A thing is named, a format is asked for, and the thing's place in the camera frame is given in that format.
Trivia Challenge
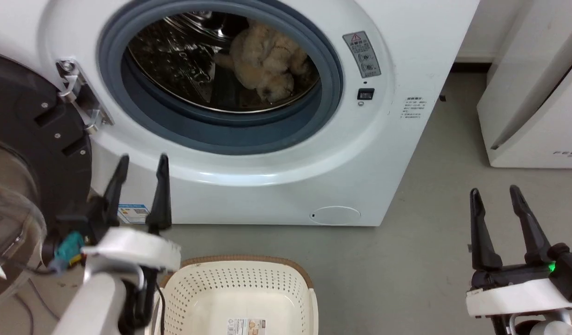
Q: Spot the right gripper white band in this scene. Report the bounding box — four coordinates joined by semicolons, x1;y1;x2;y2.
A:
466;185;572;318

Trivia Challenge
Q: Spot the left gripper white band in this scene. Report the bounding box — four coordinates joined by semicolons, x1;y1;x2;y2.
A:
57;154;182;271

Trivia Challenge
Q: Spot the dark round washing machine door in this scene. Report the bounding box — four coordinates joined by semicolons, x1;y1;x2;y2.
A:
0;50;93;303

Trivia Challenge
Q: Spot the cream perforated laundry basket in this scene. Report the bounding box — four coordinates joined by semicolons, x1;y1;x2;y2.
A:
151;255;319;335

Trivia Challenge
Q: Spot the white front-load washing machine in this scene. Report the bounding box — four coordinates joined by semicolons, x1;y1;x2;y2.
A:
0;0;481;227

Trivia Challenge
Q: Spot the paper label in basket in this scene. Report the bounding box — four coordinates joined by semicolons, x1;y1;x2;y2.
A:
227;318;266;335

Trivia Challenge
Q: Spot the beige plush toy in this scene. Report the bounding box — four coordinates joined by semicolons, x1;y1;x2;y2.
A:
215;20;314;103

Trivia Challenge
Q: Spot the blue white energy sticker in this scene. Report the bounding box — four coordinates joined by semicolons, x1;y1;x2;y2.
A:
117;203;150;225

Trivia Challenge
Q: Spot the grey rubber door gasket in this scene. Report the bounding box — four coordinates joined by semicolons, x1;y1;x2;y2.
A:
97;0;345;155

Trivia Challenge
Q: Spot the metal door hinge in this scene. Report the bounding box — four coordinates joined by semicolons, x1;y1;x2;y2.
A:
56;59;113;135

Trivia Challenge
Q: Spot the white appliance cabinet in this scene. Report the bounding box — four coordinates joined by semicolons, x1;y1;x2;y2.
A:
477;0;572;169

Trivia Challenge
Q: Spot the stainless steel washer drum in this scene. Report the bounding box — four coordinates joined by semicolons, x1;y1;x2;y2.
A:
127;12;320;114

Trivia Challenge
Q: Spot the small printed text label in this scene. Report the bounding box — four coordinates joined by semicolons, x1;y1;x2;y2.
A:
400;96;427;120

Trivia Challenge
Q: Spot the oval white filter cover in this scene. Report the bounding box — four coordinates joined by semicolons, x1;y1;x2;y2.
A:
310;206;362;226

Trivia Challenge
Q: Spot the grey warning label sticker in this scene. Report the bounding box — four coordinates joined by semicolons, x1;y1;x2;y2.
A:
343;32;381;79

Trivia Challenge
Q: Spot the teal cable connector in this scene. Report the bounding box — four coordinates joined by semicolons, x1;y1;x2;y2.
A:
53;231;86;274

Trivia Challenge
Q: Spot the thin black floor cable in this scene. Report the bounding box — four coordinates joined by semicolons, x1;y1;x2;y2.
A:
9;278;59;335

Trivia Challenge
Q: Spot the black wall baseboard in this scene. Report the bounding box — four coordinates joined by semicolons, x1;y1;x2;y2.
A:
450;62;493;74

